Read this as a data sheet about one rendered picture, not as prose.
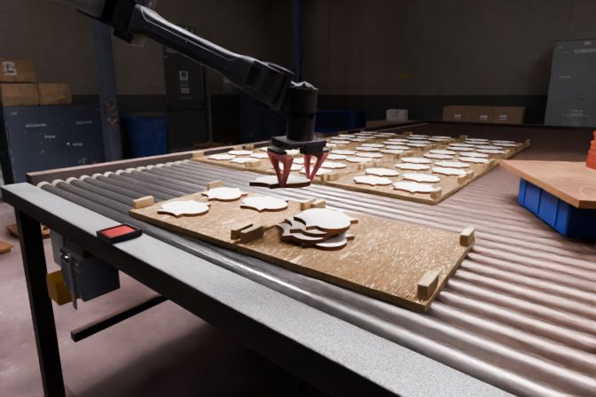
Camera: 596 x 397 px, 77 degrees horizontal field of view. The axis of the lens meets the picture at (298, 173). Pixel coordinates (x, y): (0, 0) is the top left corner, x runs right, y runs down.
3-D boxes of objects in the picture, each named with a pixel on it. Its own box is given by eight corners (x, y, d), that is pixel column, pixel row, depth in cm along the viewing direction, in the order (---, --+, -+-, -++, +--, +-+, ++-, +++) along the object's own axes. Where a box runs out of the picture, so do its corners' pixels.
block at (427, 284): (427, 302, 59) (428, 285, 58) (415, 298, 60) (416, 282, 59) (438, 286, 64) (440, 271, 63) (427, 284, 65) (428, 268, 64)
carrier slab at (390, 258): (424, 315, 58) (425, 305, 58) (236, 251, 82) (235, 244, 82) (474, 244, 86) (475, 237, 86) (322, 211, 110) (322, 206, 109)
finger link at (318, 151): (281, 180, 83) (285, 138, 80) (306, 175, 87) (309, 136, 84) (301, 190, 78) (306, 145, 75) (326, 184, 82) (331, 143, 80)
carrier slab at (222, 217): (232, 250, 82) (231, 243, 82) (129, 215, 106) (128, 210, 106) (318, 211, 110) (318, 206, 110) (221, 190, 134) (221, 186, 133)
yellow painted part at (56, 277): (58, 307, 115) (48, 233, 110) (48, 297, 120) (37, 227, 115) (87, 296, 121) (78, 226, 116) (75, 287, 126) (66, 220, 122)
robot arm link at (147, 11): (105, 32, 84) (118, -18, 81) (125, 37, 89) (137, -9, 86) (264, 114, 73) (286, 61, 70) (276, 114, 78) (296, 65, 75)
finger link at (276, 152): (263, 183, 79) (266, 140, 77) (289, 179, 84) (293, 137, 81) (283, 193, 75) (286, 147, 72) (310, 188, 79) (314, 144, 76)
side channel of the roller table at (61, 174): (34, 198, 147) (30, 175, 145) (28, 196, 150) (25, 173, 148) (425, 128, 453) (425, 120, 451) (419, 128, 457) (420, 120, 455)
